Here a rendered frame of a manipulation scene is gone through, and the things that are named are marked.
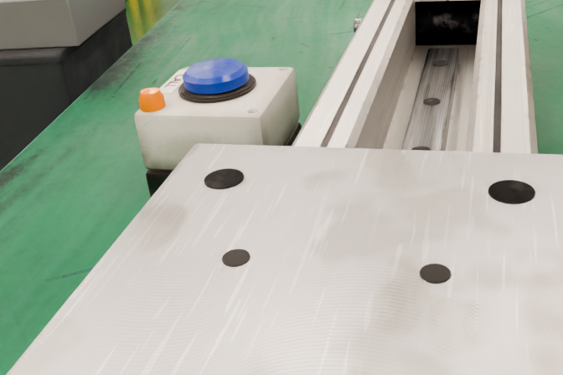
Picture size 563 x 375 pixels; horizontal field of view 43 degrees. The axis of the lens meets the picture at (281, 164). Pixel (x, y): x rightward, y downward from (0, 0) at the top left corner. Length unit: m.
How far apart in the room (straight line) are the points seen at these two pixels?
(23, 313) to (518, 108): 0.26
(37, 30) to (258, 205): 0.65
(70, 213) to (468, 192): 0.32
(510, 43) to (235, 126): 0.16
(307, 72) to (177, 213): 0.45
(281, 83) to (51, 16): 0.40
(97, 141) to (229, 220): 0.38
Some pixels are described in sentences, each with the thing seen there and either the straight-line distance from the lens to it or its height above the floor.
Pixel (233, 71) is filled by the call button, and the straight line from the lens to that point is 0.43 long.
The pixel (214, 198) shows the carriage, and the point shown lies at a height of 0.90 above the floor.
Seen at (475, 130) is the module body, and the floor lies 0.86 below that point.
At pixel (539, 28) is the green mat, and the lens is 0.71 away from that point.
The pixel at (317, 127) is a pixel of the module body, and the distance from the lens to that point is 0.31.
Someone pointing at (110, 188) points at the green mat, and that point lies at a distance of 0.48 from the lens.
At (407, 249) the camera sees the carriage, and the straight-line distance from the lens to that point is 0.16.
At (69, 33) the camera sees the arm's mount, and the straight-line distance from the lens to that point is 0.79.
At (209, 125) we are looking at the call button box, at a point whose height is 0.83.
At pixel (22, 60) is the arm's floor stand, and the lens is 0.81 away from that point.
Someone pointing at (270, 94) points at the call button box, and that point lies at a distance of 0.42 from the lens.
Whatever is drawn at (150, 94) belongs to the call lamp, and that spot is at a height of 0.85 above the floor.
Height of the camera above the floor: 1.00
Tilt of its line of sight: 27 degrees down
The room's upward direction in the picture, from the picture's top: 7 degrees counter-clockwise
